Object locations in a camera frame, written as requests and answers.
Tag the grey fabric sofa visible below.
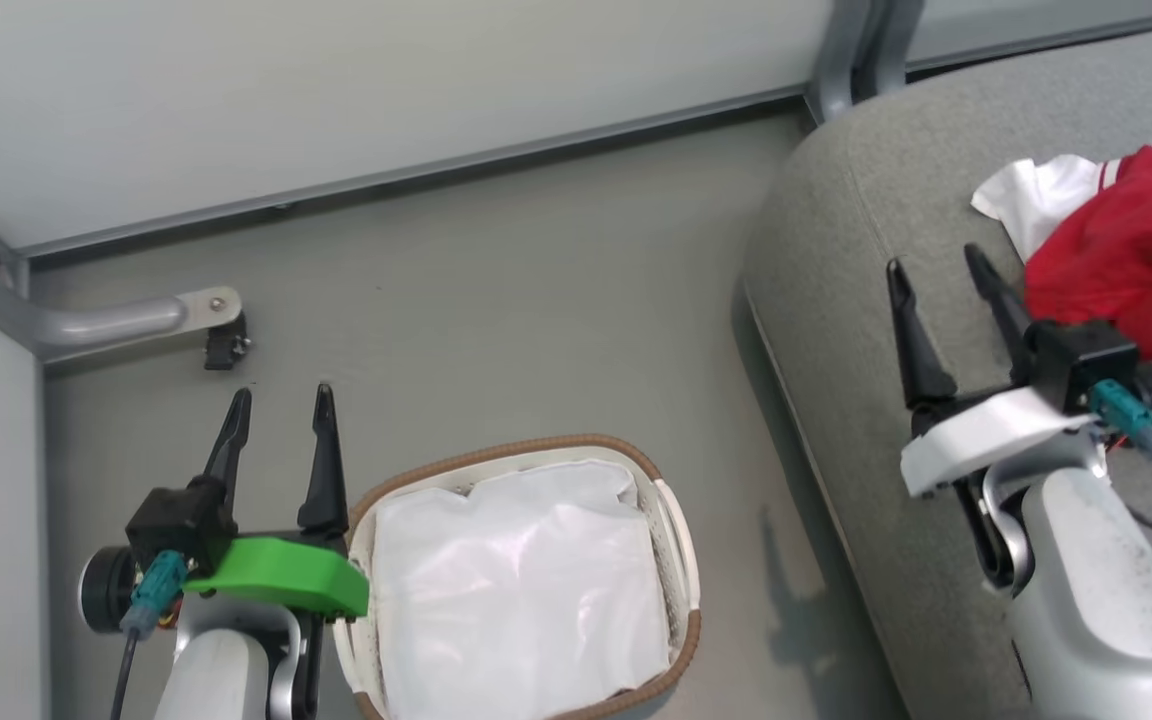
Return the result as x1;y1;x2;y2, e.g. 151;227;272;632
742;18;1152;720

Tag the grey metal partition foot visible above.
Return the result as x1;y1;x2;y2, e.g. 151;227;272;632
0;238;243;365

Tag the grey partition post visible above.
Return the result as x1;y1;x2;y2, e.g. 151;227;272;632
804;0;879;123
868;0;925;99

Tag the teal plug black left cable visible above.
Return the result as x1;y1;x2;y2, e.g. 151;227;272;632
110;548;189;720

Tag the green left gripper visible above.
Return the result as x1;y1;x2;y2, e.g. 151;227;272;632
181;382;372;720

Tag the black caster wheel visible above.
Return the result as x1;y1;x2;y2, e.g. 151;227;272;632
203;314;253;372

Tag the white laundry basket brown rim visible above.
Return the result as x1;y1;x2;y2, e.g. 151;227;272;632
333;433;703;720

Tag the teal plug black right cable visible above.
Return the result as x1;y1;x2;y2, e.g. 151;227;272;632
1088;378;1152;533

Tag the red and white garment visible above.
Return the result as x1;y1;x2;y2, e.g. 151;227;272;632
970;145;1152;423

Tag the teal plug black cable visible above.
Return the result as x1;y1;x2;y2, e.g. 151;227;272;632
1088;378;1152;533
110;548;189;720

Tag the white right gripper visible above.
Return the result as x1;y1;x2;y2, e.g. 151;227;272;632
885;243;1105;593

